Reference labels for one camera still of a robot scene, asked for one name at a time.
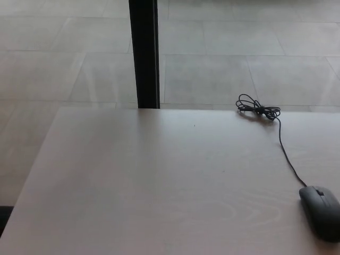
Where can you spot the black computer mouse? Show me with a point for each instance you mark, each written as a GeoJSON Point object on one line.
{"type": "Point", "coordinates": [321, 212]}

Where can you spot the black vertical frame post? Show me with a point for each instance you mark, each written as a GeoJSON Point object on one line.
{"type": "Point", "coordinates": [144, 53]}

